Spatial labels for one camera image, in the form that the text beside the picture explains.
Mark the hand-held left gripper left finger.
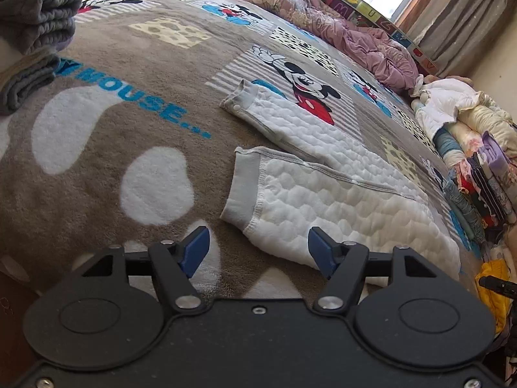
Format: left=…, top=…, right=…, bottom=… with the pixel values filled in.
left=72, top=226, right=211, bottom=316

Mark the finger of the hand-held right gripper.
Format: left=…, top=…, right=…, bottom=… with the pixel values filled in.
left=478, top=275, right=517, bottom=292

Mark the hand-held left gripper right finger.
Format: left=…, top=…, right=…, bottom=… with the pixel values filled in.
left=308, top=226, right=439, bottom=314

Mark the white quilted baby garment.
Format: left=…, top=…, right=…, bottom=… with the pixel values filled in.
left=219, top=78, right=462, bottom=288

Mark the stack of folded clothes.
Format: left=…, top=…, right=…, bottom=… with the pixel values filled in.
left=433, top=93, right=517, bottom=260

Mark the yellow knitted sweater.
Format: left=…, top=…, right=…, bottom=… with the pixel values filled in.
left=474, top=259, right=513, bottom=334

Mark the printed cartoon blanket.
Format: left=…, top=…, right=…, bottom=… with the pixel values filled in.
left=0, top=0, right=485, bottom=320

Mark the white padded garment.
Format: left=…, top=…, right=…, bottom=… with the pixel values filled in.
left=411, top=76, right=487, bottom=140

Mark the pink duvet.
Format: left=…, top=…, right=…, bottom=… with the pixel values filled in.
left=175, top=0, right=421, bottom=94

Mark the folded grey towel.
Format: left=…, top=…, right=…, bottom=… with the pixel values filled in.
left=0, top=54, right=62, bottom=116

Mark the colourful alphabet play mat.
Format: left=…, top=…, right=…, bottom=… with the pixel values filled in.
left=283, top=0, right=439, bottom=74

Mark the grey curtain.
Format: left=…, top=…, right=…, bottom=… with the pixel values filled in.
left=394, top=0, right=517, bottom=78

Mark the grey fleece garment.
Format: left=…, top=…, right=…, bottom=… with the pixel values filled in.
left=0, top=0, right=82, bottom=56

